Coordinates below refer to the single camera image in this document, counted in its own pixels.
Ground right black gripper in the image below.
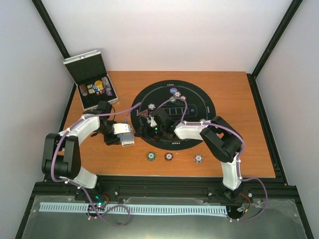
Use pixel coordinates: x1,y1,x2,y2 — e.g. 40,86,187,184
134,123,164,143

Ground round black poker mat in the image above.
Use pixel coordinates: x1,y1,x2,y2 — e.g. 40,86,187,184
131,80,216,151

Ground green poker chip stack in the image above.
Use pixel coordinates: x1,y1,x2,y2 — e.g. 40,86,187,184
147,152,156,161

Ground aluminium poker case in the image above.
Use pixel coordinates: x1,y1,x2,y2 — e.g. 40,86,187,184
63,50,118,110

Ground blue poker chip stack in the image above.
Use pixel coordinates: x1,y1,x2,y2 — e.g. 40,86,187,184
194,154,203,163

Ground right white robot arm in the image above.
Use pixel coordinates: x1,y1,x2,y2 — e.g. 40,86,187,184
132,108,245,201

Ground brown poker chip stack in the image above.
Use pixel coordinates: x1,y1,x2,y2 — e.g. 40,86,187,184
164,152,173,161

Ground red triangular all-in button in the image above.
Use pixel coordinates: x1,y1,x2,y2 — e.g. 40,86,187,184
138,109,149,119

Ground light blue cable duct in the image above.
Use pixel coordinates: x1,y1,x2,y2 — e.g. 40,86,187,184
38,202,227,217

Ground chips inside case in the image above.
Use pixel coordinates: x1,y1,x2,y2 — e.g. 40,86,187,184
79,76,115,97

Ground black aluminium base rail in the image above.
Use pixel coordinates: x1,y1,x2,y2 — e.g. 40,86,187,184
32,174,299,207

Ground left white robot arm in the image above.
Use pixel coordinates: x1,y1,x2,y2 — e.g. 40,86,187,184
41,101,120,201

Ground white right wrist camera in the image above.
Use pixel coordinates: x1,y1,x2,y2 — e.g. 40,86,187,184
148,117,157,127

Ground purple small blind button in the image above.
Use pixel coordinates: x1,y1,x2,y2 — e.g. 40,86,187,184
169,88,178,94

